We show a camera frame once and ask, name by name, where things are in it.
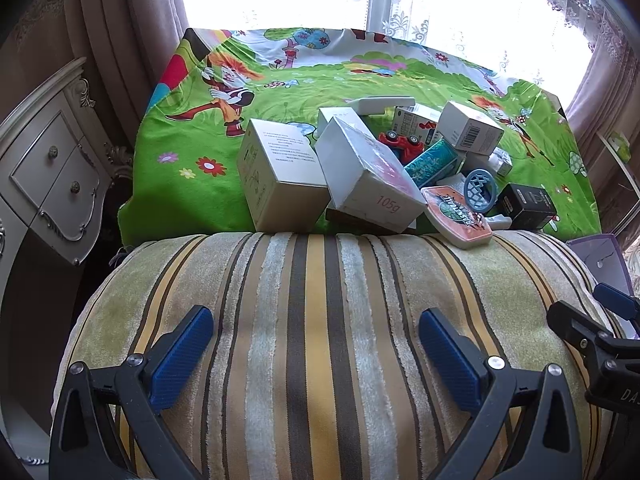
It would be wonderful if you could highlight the black small carton box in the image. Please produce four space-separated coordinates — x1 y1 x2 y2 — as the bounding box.
496 183 556 231

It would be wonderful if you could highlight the white barcode medicine box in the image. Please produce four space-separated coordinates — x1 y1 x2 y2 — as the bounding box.
393 104 442 148

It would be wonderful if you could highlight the beige tall carton box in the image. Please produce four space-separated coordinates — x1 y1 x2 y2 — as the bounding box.
236 118 330 233

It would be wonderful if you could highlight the wooden side shelf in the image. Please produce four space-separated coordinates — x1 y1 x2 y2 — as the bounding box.
597 134 639 252

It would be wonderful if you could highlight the white silver small box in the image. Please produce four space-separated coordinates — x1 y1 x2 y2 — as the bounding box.
488 146 513 177

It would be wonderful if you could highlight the green cartoon table cloth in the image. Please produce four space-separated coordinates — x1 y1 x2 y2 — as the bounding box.
118 27 601 246

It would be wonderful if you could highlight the red toy truck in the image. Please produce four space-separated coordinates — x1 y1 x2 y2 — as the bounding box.
378 130 424 166

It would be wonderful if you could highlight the left pink curtain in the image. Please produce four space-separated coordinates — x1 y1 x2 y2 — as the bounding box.
1 0 188 140

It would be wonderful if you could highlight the purple storage box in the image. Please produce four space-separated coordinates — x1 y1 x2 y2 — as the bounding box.
567 233 634 295

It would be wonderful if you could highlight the cream ornate dresser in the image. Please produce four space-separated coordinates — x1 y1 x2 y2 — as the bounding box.
0 55 135 267

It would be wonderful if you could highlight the pink curtain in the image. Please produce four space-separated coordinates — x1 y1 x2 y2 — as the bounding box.
1 0 188 140
547 0 639 164

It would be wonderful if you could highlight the teal green carton box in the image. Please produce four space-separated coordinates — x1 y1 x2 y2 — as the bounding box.
405 139 462 188

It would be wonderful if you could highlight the striped sofa cushion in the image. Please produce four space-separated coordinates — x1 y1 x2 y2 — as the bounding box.
51 230 632 480

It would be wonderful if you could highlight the right pink curtain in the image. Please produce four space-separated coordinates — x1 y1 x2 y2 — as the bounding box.
547 0 639 164

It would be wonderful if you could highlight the white pink 105g box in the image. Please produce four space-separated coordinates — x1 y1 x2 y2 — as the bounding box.
314 118 425 233

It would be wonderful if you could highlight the white barcode cube box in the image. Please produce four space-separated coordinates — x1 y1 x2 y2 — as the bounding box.
436 101 503 156

